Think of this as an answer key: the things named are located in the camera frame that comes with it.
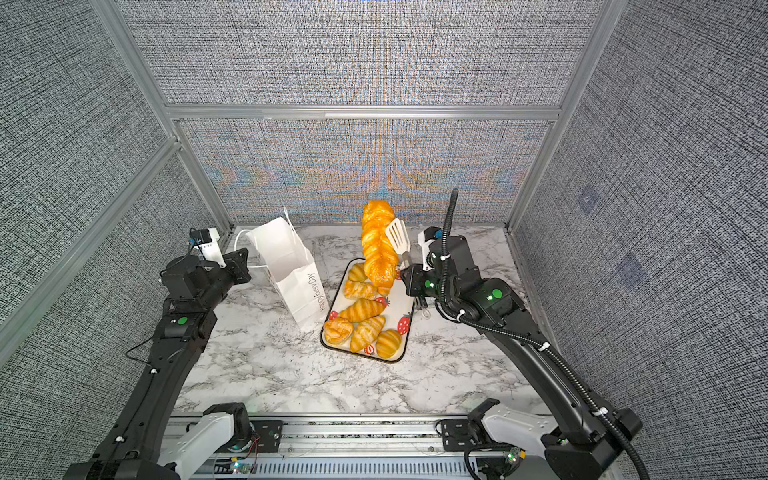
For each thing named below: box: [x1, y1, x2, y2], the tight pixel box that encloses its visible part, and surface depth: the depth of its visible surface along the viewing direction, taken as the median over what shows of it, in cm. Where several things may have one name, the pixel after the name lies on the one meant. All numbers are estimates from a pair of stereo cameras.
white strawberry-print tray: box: [320, 258, 415, 363], surface depth 92 cm
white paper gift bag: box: [244, 208, 329, 333], surface depth 86 cm
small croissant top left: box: [348, 263, 368, 283], surface depth 102 cm
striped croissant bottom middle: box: [350, 316, 386, 353], surface depth 88 cm
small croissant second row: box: [344, 280, 378, 300], surface depth 99 cm
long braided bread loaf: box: [362, 200, 399, 297], surface depth 75 cm
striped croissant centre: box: [340, 298, 385, 323], surface depth 94 cm
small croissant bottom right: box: [376, 328, 402, 359], surface depth 87 cm
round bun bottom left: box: [323, 318, 354, 345], surface depth 89 cm
